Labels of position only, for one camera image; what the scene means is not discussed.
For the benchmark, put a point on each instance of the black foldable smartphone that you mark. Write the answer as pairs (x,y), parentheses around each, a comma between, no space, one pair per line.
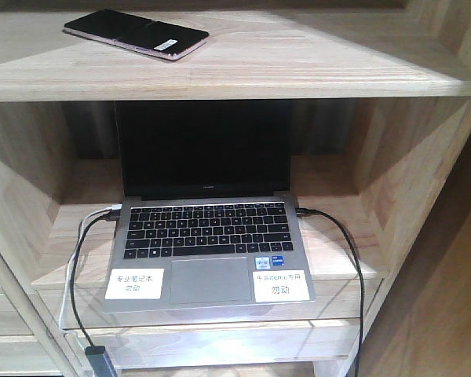
(138,34)

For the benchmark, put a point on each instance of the light wooden desk shelf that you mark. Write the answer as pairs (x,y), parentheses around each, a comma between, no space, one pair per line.
(405,64)

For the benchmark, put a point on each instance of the grey open laptop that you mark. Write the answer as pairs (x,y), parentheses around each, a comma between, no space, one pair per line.
(206,188)

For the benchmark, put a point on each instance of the white paper label right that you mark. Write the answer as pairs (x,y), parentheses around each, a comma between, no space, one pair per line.
(280,286)

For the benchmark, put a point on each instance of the white paper label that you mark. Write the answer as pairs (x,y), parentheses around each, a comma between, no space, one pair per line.
(134,284)
(280,286)

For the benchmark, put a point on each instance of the white paper label left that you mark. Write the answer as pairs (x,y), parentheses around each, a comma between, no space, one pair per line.
(134,284)

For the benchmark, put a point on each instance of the grey usb hub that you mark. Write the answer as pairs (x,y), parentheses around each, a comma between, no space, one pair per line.
(100,361)

